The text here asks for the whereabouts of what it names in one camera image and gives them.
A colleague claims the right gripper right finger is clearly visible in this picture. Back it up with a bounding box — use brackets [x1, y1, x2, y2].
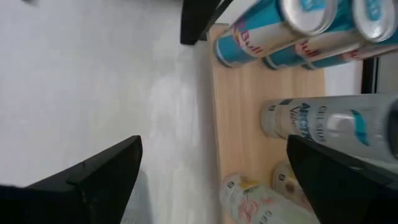
[285, 134, 398, 224]

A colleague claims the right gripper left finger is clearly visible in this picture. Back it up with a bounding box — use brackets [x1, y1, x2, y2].
[0, 135, 144, 224]

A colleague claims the Celsius Tropical Vibe can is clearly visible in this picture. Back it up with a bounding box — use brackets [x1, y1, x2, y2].
[272, 160, 313, 214]
[219, 173, 321, 224]

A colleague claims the Celsius can with blue base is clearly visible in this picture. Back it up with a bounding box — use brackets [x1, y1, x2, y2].
[260, 93, 398, 166]

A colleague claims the blue silver Red Bull can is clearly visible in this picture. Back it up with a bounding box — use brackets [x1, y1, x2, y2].
[214, 0, 338, 68]
[262, 0, 398, 71]
[301, 37, 398, 71]

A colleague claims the white table mat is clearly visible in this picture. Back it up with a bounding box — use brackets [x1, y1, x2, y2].
[0, 0, 363, 224]

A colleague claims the wooden tray board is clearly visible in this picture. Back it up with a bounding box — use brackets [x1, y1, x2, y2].
[180, 0, 326, 224]

